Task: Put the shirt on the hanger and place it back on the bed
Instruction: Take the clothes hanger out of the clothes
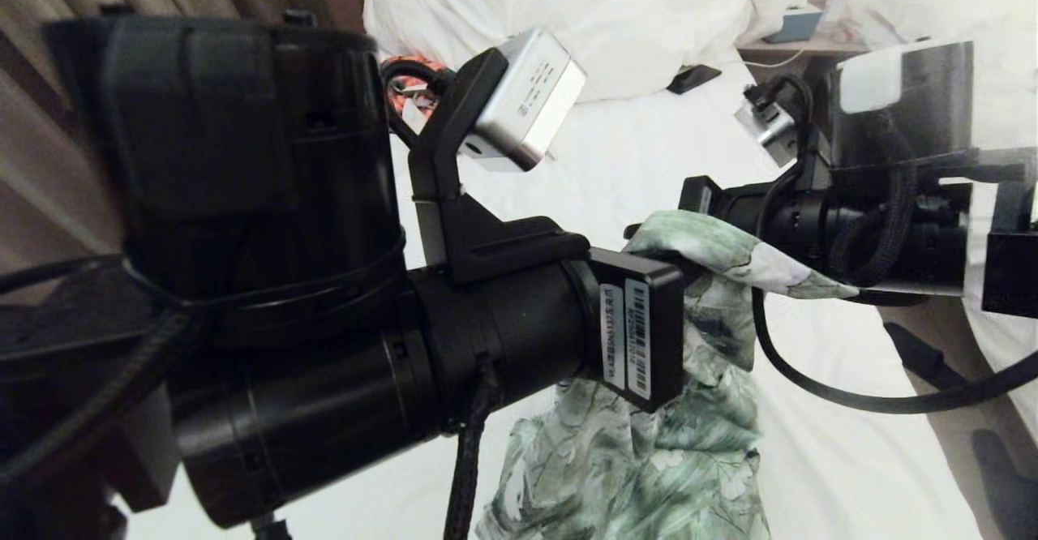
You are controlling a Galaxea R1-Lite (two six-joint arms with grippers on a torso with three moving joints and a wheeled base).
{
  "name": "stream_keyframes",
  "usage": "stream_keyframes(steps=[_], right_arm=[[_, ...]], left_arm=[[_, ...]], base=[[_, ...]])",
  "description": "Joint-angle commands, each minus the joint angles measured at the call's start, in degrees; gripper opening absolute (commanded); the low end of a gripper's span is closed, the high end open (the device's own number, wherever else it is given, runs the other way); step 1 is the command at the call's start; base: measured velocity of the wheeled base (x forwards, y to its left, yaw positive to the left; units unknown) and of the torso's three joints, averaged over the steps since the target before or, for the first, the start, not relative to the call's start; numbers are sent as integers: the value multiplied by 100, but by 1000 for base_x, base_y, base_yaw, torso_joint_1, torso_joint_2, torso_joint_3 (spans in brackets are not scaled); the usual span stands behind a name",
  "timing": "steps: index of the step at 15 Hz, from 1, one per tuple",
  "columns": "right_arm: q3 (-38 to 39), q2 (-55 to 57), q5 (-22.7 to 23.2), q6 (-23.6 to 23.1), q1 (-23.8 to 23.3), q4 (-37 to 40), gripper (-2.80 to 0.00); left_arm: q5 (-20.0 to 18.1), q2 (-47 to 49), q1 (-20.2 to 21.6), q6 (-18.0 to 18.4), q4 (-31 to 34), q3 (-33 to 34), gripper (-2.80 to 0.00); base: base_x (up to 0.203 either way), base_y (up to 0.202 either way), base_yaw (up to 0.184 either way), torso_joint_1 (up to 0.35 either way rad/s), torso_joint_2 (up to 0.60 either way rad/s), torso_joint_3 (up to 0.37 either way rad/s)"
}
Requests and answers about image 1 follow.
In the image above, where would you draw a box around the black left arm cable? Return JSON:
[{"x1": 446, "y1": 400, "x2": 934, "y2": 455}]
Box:
[{"x1": 442, "y1": 362, "x2": 497, "y2": 540}]

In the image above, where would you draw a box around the black slipper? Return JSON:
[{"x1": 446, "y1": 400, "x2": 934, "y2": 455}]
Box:
[
  {"x1": 884, "y1": 321, "x2": 982, "y2": 395},
  {"x1": 972, "y1": 429, "x2": 1038, "y2": 540}
]

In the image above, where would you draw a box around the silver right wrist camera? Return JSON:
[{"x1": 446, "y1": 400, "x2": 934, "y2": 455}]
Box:
[{"x1": 736, "y1": 90, "x2": 804, "y2": 168}]

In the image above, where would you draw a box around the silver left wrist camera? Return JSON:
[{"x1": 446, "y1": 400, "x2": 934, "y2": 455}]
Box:
[{"x1": 466, "y1": 29, "x2": 587, "y2": 173}]

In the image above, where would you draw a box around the orange floral garment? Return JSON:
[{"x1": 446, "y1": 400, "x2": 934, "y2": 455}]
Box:
[{"x1": 381, "y1": 55, "x2": 451, "y2": 119}]

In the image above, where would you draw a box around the wooden nightstand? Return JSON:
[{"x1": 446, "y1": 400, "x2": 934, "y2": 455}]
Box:
[{"x1": 736, "y1": 33, "x2": 869, "y2": 111}]

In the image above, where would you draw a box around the blue tissue box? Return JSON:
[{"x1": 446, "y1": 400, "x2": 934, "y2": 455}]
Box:
[{"x1": 762, "y1": 0, "x2": 821, "y2": 46}]

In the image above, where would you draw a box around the black smartphone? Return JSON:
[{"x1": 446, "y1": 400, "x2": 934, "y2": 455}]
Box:
[{"x1": 666, "y1": 64, "x2": 723, "y2": 96}]

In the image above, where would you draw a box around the white crumpled duvet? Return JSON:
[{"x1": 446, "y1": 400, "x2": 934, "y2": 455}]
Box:
[{"x1": 363, "y1": 0, "x2": 783, "y2": 105}]

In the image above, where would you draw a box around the white charging cable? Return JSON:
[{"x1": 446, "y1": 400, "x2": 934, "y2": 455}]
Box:
[{"x1": 718, "y1": 49, "x2": 804, "y2": 71}]

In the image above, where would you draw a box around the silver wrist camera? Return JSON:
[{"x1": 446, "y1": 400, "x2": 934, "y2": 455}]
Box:
[
  {"x1": 466, "y1": 29, "x2": 587, "y2": 173},
  {"x1": 736, "y1": 90, "x2": 804, "y2": 168}
]

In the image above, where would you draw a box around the green floral button shirt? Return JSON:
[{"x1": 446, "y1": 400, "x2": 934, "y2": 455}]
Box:
[{"x1": 474, "y1": 210, "x2": 860, "y2": 540}]

